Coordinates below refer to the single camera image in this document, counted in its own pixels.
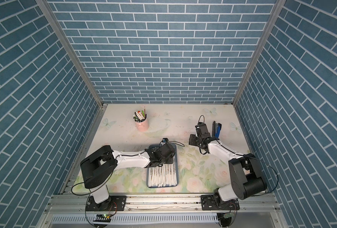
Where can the straw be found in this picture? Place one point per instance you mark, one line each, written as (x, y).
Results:
(153, 177)
(151, 172)

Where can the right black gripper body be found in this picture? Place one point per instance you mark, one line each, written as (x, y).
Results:
(195, 140)

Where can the black and blue stapler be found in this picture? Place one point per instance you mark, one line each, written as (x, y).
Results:
(216, 129)

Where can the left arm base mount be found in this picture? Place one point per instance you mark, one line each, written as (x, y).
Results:
(108, 203)

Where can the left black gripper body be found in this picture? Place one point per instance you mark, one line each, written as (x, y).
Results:
(169, 160)

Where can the pink pen cup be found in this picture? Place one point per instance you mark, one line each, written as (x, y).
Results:
(143, 125)

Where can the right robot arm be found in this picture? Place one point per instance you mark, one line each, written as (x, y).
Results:
(246, 177)

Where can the aluminium front rail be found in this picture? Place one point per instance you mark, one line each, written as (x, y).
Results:
(157, 203)

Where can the blue plastic storage tray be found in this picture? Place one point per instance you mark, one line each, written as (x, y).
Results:
(167, 174)

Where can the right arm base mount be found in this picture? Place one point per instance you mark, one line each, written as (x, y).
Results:
(213, 202)

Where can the white slotted cable duct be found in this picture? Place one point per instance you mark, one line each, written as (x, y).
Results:
(138, 218)

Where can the green circuit board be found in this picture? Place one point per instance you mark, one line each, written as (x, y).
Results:
(104, 218)

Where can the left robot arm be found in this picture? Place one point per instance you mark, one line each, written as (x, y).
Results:
(100, 165)

